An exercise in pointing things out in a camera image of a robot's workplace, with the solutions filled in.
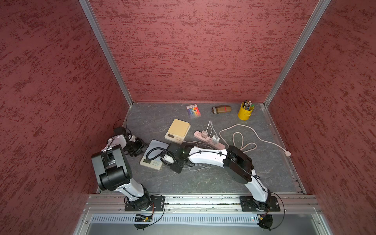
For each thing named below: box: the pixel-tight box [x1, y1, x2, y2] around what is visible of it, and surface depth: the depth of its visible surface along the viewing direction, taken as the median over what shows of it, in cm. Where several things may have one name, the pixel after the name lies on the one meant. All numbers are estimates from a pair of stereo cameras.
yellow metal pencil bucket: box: [237, 101, 255, 121], surface depth 108 cm
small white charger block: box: [211, 135, 221, 143], surface depth 92 cm
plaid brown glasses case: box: [211, 105, 232, 115], surface depth 116 cm
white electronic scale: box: [139, 139, 169, 171], surface depth 87 cm
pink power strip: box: [193, 130, 226, 150], surface depth 99 cm
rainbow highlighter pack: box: [186, 103, 202, 118], surface depth 116 cm
